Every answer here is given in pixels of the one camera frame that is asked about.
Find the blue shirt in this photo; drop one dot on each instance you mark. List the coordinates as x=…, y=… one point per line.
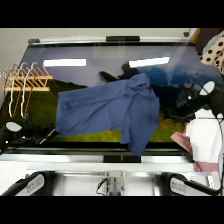
x=110, y=110

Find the white clothes hanger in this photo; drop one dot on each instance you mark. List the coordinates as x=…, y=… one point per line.
x=12, y=90
x=23, y=93

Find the silver frame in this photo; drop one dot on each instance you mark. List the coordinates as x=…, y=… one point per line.
x=66, y=158

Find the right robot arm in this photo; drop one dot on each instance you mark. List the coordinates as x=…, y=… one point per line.
x=200, y=101

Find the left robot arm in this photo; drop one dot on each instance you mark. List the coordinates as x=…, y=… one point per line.
x=15, y=136

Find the cream black-dotted garment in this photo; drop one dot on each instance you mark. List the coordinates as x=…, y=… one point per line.
x=215, y=50

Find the pink garment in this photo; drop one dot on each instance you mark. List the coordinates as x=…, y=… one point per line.
x=182, y=140

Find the white garment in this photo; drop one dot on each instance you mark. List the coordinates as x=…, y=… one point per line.
x=203, y=140

